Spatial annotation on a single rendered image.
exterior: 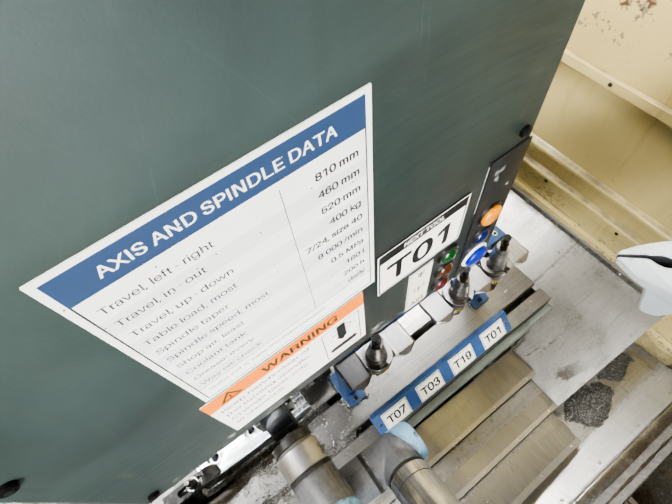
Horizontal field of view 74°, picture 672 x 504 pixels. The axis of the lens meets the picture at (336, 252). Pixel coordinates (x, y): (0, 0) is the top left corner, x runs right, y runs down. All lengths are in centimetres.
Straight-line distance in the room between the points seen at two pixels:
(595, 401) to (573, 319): 25
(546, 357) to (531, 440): 25
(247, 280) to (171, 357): 6
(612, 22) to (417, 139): 95
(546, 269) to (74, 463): 140
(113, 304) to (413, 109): 17
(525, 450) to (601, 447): 23
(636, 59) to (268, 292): 103
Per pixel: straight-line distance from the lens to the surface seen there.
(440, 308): 96
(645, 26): 116
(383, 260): 35
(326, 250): 28
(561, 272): 155
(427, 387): 119
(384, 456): 85
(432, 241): 40
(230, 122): 18
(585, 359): 153
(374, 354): 86
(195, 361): 30
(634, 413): 164
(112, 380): 27
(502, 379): 145
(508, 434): 143
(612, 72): 123
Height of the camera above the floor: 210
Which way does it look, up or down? 60 degrees down
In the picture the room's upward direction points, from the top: 9 degrees counter-clockwise
